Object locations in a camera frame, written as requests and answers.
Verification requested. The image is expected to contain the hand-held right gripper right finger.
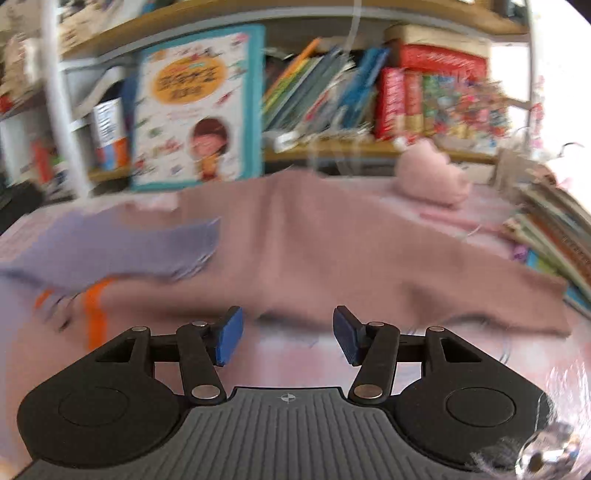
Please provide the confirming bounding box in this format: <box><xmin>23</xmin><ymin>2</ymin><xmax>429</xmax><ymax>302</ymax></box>
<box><xmin>333</xmin><ymin>305</ymin><xmax>489</xmax><ymax>407</ymax></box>

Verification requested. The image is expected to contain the row of leaning thin books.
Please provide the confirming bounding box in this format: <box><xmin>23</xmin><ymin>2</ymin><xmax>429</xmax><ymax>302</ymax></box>
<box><xmin>262</xmin><ymin>39</ymin><xmax>386</xmax><ymax>139</ymax></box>

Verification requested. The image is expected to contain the large children's picture book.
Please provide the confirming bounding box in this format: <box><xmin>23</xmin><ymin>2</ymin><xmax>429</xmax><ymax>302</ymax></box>
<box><xmin>129</xmin><ymin>24</ymin><xmax>266</xmax><ymax>192</ymax></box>

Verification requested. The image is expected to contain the pink and purple sweater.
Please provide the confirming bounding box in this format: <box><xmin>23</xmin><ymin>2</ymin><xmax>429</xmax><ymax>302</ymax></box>
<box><xmin>0</xmin><ymin>168</ymin><xmax>573</xmax><ymax>337</ymax></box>

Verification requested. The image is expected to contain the wooden bookshelf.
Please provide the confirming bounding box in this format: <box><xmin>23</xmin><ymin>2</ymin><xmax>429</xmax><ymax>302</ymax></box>
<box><xmin>0</xmin><ymin>0</ymin><xmax>532</xmax><ymax>197</ymax></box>

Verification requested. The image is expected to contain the white and orange carton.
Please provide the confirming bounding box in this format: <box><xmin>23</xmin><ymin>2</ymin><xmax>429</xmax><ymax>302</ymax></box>
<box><xmin>92</xmin><ymin>99</ymin><xmax>131</xmax><ymax>171</ymax></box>

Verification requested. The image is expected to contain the stack of books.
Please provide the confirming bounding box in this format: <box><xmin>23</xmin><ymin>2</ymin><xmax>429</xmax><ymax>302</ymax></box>
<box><xmin>501</xmin><ymin>173</ymin><xmax>591</xmax><ymax>319</ymax></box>

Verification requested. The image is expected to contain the row of red boxes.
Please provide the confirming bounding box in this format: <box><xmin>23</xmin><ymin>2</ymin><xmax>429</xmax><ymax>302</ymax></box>
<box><xmin>373</xmin><ymin>25</ymin><xmax>511</xmax><ymax>148</ymax></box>

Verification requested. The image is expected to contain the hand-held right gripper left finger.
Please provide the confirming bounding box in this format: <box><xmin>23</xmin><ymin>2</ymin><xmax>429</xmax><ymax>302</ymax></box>
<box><xmin>95</xmin><ymin>305</ymin><xmax>245</xmax><ymax>407</ymax></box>

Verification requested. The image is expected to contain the pink checkered tablecloth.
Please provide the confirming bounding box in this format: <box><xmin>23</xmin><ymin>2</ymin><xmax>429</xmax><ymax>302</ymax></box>
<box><xmin>0</xmin><ymin>175</ymin><xmax>591</xmax><ymax>462</ymax></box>

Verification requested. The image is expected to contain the pink plush toy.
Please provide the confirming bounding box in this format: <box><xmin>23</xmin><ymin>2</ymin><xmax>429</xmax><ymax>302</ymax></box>
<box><xmin>394</xmin><ymin>141</ymin><xmax>472</xmax><ymax>208</ymax></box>

